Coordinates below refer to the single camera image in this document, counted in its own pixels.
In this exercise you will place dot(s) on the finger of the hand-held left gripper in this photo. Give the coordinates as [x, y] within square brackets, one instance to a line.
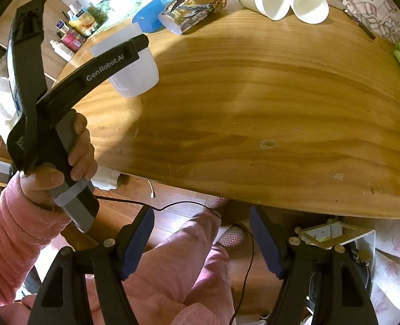
[98, 71]
[27, 57]

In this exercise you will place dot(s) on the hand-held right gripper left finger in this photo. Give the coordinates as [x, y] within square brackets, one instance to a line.
[136, 245]

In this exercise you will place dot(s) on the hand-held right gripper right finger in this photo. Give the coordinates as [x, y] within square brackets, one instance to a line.
[268, 245]

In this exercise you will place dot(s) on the translucent white plastic cup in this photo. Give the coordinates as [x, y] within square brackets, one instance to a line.
[139, 74]

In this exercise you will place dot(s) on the person's left forearm pink sleeve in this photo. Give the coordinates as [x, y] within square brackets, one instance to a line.
[13, 233]

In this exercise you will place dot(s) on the printed paper cup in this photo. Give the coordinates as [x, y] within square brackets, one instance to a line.
[193, 6]

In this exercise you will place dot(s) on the white paper cup dark print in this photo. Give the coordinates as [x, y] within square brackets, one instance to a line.
[308, 6]

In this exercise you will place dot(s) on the person's left hand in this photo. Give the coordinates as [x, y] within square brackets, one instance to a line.
[83, 155]

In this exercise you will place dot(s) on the white bottle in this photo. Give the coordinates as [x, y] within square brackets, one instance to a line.
[60, 50]

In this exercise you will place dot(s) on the pink dotted slipper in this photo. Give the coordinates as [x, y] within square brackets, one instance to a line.
[232, 237]
[216, 202]

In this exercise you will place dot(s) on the pink packet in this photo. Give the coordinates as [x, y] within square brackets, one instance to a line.
[73, 40]

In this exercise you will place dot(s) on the blue-capped jar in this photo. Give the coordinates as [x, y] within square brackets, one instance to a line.
[61, 27]

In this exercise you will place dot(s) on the white plastic object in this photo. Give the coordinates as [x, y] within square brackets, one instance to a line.
[105, 180]

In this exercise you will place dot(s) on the person's leg pink trousers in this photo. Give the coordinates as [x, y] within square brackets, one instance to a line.
[186, 270]

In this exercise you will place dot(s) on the white cardboard box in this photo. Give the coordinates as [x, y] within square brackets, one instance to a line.
[342, 235]

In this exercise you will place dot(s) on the blue plastic bowl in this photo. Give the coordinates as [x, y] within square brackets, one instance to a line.
[152, 10]

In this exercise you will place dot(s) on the floral white cloth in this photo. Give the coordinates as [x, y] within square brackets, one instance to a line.
[396, 270]

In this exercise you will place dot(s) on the dark pen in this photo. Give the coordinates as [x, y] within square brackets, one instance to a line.
[364, 28]

